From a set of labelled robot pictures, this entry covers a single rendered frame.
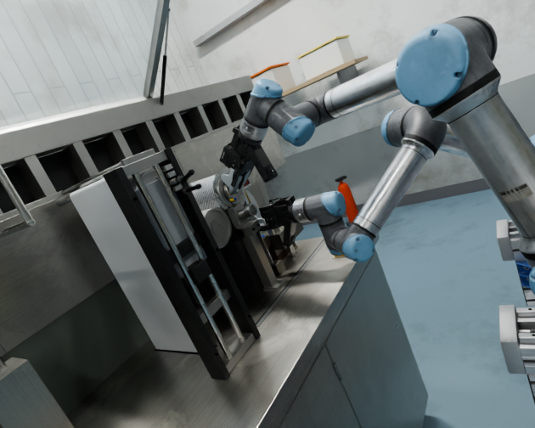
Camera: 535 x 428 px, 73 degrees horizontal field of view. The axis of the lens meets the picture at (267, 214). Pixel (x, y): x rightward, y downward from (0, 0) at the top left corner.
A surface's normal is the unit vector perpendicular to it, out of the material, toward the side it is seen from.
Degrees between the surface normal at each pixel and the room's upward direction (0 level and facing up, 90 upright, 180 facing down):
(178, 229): 90
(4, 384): 90
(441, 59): 83
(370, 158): 90
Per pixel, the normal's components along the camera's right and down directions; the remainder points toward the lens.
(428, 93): -0.75, 0.33
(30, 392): 0.78, -0.18
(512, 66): -0.48, 0.41
